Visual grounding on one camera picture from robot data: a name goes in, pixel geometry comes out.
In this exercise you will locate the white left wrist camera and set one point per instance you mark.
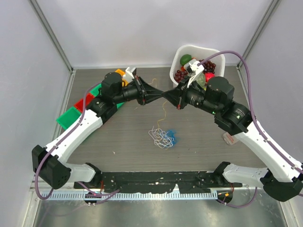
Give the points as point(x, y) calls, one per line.
point(130, 72)

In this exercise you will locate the white plastic fruit basket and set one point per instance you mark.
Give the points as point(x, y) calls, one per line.
point(199, 53)

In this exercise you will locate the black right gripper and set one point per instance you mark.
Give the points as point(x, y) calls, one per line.
point(178, 96)

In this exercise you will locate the red apple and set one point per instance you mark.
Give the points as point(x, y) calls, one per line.
point(208, 76)

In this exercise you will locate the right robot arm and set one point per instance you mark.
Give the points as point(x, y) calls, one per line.
point(280, 179)

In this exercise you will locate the dark purple grape bunch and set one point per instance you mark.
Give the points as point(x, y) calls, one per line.
point(209, 67)

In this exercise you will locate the green lime fruit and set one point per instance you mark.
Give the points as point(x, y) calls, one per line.
point(185, 59)

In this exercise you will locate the red and white card box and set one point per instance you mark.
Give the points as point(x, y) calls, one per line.
point(229, 139)

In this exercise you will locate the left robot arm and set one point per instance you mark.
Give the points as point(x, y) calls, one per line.
point(50, 161)

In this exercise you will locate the right aluminium frame post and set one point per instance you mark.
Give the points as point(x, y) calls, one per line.
point(261, 26)

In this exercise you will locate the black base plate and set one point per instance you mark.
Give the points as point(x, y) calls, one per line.
point(159, 182)

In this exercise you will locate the aluminium frame post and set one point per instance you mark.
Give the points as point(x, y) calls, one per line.
point(261, 26)
point(47, 27)

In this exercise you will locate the white perforated cable duct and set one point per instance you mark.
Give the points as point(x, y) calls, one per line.
point(82, 195)

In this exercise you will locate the green plastic bin beside yellow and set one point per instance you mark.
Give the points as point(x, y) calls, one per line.
point(95, 92)

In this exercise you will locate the red plastic bin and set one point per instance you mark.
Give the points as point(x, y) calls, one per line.
point(79, 104)

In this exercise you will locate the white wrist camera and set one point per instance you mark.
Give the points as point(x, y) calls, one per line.
point(130, 72)
point(198, 69)

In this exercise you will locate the green plastic bin at end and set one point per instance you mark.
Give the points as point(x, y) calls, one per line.
point(68, 117)

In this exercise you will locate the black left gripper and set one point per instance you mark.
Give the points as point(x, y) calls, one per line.
point(146, 92)

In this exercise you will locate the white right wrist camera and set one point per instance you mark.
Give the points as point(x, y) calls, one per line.
point(198, 69)

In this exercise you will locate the red and yellow peaches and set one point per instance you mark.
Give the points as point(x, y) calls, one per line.
point(188, 67)

